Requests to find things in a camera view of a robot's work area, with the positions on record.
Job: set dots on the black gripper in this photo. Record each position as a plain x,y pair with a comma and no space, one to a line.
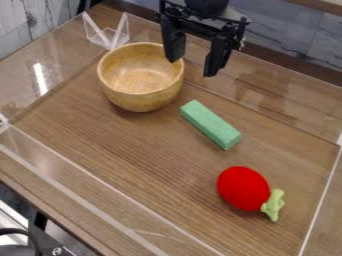
210,19

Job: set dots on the red plush fruit green stem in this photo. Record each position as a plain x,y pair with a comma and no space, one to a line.
245,189

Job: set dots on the wooden bowl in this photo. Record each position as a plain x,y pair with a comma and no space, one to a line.
138,79

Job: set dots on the green rectangular block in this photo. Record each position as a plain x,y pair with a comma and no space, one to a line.
210,124

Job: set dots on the clear acrylic corner bracket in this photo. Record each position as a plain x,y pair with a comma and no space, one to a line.
107,38

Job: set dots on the clear acrylic tray wall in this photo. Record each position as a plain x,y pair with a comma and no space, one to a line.
109,220

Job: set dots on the black table leg bracket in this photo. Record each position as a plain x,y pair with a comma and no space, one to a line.
49,246

